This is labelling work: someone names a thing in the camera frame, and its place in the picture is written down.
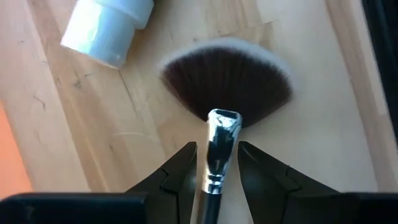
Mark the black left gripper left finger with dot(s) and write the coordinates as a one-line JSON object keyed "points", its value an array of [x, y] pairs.
{"points": [[174, 186]]}

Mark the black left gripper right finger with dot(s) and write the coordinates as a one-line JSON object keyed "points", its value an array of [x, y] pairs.
{"points": [[267, 186]]}

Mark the black fan brush silver ferrule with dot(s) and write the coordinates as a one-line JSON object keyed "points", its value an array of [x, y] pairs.
{"points": [[224, 81]]}

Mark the white paint bottle black label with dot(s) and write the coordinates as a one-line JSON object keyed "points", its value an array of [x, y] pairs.
{"points": [[105, 28]]}

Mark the black aluminium table frame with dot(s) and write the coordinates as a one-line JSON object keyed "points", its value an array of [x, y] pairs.
{"points": [[382, 62]]}

